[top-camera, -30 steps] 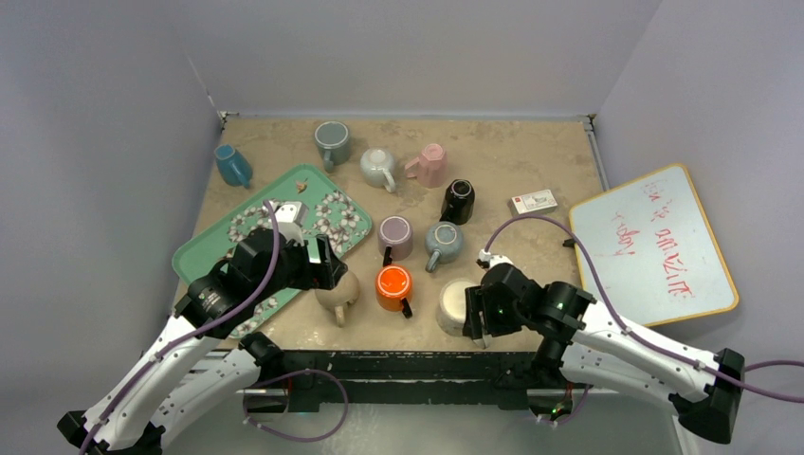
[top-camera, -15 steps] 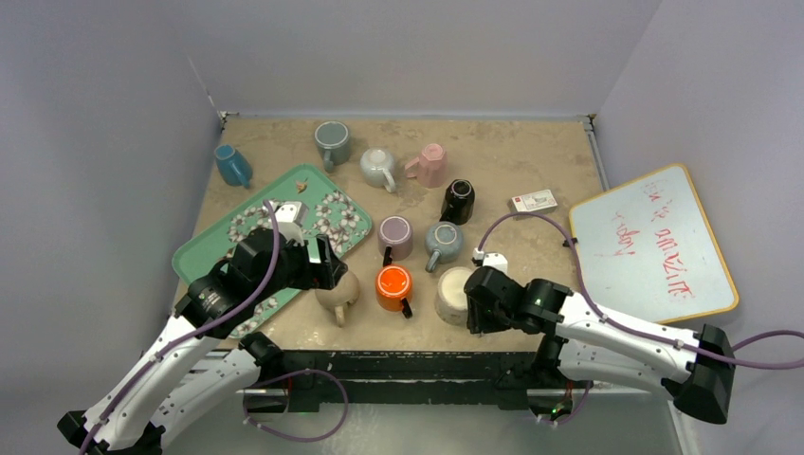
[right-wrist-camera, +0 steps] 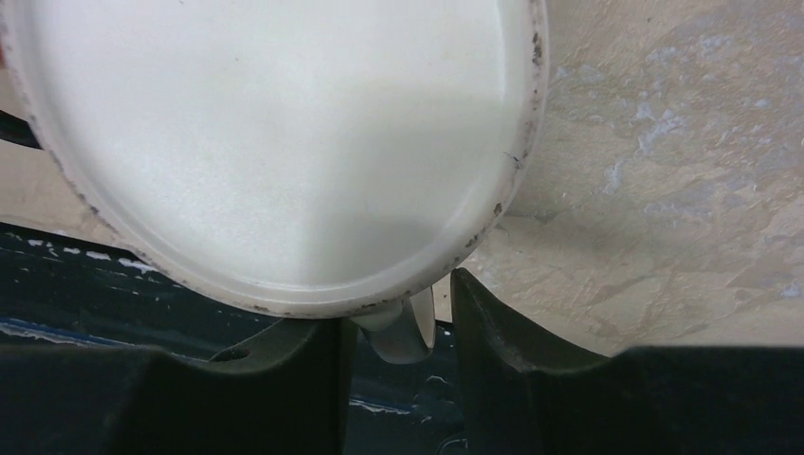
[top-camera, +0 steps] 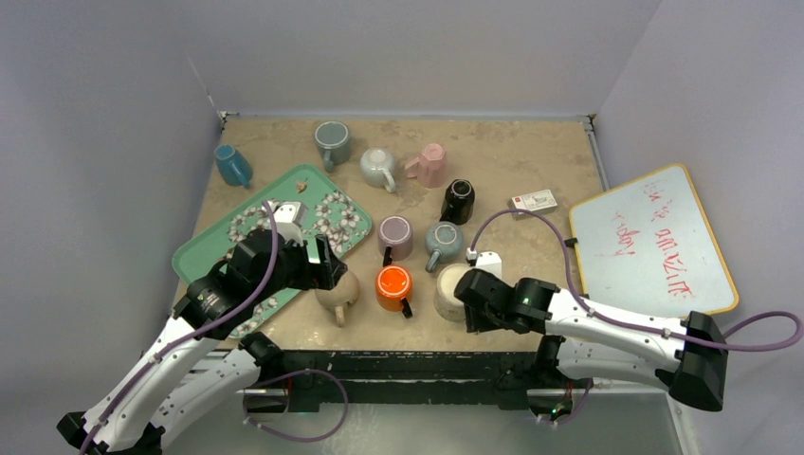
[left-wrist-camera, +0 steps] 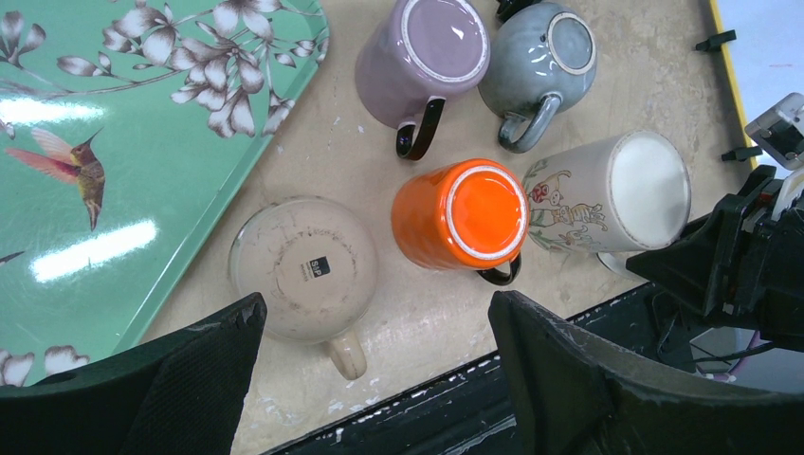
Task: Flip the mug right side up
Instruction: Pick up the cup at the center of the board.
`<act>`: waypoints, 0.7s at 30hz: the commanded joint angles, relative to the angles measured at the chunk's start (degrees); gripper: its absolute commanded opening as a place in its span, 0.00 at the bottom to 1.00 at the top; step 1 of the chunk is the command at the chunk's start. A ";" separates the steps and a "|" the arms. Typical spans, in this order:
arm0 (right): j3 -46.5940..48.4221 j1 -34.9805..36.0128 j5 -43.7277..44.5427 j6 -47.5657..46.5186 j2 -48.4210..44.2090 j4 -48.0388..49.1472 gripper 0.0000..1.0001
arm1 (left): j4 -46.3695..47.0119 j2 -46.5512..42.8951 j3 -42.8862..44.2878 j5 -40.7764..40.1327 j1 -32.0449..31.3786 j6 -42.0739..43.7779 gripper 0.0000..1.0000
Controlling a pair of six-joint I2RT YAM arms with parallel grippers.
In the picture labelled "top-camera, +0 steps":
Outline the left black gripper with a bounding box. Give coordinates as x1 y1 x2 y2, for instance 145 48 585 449
253 232 345 302

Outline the cream floral mug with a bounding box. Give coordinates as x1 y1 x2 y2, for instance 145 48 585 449
433 264 471 322

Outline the beige round mug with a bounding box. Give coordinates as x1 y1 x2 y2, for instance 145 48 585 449
314 271 360 328

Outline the orange mug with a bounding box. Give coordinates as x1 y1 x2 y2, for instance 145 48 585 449
375 264 412 319

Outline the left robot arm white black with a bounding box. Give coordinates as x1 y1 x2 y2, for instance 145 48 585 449
57 228 348 454

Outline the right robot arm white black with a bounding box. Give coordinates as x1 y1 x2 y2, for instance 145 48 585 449
453 268 728 411

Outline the grey-blue mug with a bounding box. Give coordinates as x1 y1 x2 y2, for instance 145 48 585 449
425 221 465 273

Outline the black mug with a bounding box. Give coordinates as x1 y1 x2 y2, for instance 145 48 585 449
440 179 475 226

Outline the purple mug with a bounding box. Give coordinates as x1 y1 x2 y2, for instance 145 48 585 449
377 215 413 266

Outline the blue mug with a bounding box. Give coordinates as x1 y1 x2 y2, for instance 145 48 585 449
214 144 253 189

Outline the white-grey mug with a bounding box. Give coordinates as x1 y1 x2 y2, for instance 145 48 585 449
359 148 397 193

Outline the grey-teal mug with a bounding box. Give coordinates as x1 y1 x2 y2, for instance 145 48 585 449
314 120 351 173

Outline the pink faceted mug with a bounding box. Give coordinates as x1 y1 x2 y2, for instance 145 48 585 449
404 143 448 189

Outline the green floral tray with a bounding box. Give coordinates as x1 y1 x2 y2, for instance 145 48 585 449
172 164 373 340

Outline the small red white box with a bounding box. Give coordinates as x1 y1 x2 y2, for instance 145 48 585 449
507 190 558 214

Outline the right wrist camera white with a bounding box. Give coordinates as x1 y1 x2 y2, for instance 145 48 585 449
466 247 503 279

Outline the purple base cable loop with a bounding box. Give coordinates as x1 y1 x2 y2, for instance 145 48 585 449
243 368 350 444

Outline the whiteboard with yellow frame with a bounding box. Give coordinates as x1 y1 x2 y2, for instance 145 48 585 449
569 164 740 317

